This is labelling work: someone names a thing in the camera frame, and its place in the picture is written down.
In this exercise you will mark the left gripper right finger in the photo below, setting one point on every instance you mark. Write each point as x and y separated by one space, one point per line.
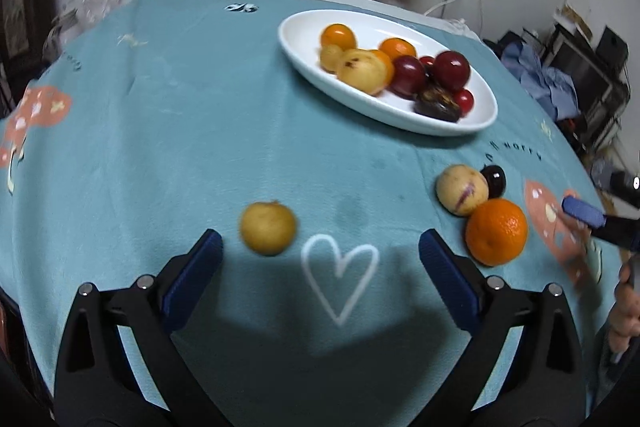
545 383

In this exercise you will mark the blue clothes pile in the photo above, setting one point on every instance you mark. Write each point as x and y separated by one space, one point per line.
552 89

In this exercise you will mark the medium orange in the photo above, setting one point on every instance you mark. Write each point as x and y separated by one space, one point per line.
397 47

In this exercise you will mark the black speaker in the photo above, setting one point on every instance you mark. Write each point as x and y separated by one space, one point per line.
612 51

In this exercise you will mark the small olive yellow fruit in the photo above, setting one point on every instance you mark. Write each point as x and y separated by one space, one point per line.
268 228

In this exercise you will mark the small black cherry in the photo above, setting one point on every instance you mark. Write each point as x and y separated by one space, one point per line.
496 180

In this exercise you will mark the red cherry tomato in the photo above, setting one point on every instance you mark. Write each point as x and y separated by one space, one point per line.
427 62

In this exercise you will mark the pale striped pepino melon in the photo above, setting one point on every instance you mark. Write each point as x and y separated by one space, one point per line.
461 189

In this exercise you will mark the large front orange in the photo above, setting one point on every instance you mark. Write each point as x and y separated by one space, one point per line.
388 63

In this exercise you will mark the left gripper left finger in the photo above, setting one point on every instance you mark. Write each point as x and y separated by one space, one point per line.
94 384

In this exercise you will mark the dark brown passion fruit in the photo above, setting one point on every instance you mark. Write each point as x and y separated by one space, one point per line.
435 102

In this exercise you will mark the large yellow potato fruit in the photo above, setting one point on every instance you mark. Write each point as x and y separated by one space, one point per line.
362 70

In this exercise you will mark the dark red apple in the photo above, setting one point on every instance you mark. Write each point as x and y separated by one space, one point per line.
451 70

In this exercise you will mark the small red tomato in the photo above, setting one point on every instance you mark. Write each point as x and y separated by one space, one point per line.
465 100

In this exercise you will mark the dark red plum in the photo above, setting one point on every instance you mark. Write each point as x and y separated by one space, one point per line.
409 77

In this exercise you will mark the small orange tomato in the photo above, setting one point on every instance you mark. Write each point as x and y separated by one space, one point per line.
338 35

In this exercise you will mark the teal printed tablecloth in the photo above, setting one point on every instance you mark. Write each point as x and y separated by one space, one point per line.
169 118

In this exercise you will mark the white oval plate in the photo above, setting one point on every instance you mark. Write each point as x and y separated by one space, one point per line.
299 37

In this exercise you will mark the person's right hand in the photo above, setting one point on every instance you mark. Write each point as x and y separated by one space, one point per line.
623 319

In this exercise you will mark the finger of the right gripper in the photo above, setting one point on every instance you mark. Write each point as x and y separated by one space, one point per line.
583 212

